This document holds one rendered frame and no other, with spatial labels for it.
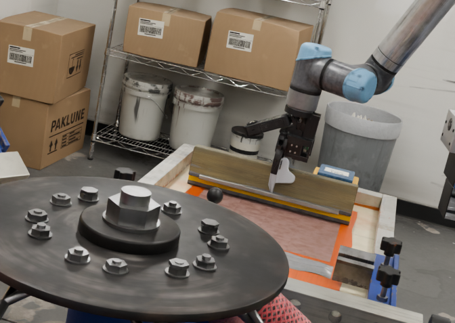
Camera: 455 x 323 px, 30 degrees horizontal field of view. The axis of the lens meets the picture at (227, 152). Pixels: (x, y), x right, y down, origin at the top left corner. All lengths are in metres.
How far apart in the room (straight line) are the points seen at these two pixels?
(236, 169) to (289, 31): 2.83
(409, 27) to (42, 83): 3.12
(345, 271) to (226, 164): 0.53
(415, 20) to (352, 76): 0.20
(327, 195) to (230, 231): 1.19
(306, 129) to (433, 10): 0.39
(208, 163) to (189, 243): 1.27
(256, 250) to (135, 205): 0.12
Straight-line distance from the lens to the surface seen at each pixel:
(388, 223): 1.99
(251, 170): 2.01
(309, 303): 1.39
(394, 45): 1.96
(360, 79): 1.87
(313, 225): 1.97
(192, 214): 0.84
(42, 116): 4.84
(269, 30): 4.81
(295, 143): 1.96
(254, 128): 1.98
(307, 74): 1.92
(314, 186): 2.00
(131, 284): 0.67
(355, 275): 1.62
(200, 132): 5.09
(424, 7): 1.94
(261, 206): 2.01
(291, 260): 1.73
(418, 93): 5.27
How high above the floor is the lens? 1.60
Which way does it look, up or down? 16 degrees down
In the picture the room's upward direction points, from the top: 12 degrees clockwise
